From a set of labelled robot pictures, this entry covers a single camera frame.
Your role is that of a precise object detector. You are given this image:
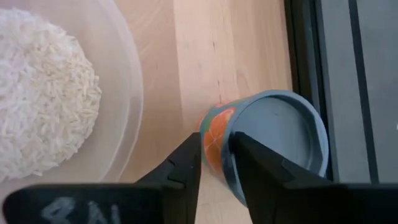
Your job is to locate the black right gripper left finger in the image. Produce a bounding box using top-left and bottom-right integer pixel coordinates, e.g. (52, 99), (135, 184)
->
(2, 131), (203, 224)

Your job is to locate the clear plastic bowl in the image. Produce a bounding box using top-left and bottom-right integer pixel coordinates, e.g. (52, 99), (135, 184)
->
(0, 0), (144, 187)

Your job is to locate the black aluminium table frame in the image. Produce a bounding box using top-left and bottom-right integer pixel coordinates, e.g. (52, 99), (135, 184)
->
(283, 0), (332, 183)

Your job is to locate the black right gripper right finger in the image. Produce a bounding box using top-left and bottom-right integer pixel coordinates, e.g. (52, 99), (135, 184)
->
(229, 131), (398, 224)

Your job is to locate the heap of white rice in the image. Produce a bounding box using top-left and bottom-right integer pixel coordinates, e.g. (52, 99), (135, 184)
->
(0, 7), (103, 183)

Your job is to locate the short orange-fruit can grey lid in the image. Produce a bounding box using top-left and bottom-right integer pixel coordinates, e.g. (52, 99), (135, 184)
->
(198, 89), (330, 208)

